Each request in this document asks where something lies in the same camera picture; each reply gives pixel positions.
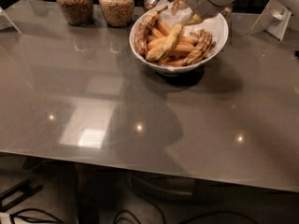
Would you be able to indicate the yellow banana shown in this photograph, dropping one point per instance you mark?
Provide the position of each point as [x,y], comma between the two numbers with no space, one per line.
[170,43]

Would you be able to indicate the white paper napkin in bowl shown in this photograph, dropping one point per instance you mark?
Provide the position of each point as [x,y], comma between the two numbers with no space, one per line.
[209,24]

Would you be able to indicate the yellow bananas pile in bowl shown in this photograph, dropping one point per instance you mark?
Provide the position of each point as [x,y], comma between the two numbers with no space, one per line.
[183,48]

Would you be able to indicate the brown spotted banana right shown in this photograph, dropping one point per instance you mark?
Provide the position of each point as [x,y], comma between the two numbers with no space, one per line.
[201,49]

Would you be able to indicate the brown spotted banana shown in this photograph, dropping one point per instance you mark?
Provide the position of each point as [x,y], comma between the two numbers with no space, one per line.
[143,30]
[201,49]

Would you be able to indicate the brown spotted banana left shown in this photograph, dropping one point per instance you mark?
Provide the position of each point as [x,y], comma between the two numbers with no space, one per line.
[143,30]

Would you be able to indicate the white ceramic bowl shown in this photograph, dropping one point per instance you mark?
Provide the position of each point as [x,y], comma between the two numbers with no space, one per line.
[175,67]

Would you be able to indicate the glass jar of grains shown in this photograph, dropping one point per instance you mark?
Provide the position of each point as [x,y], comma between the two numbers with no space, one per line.
[117,13]
[77,12]
[227,11]

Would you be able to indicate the white paper stand right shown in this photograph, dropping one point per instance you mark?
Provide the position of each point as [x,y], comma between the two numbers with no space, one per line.
[274,20]

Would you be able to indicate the white paper stand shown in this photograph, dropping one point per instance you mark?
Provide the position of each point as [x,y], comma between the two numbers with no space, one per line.
[7,22]
[274,20]

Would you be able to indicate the glass jar of grains left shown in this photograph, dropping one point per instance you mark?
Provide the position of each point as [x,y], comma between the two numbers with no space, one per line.
[77,12]

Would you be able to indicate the white paper stand left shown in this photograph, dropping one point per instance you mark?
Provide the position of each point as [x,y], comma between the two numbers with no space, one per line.
[7,22]

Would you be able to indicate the dark table leg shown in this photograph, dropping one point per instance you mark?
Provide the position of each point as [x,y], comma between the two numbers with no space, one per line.
[96,189]

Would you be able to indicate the black floor stand left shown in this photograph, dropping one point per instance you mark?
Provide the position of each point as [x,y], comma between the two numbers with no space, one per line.
[18,194]

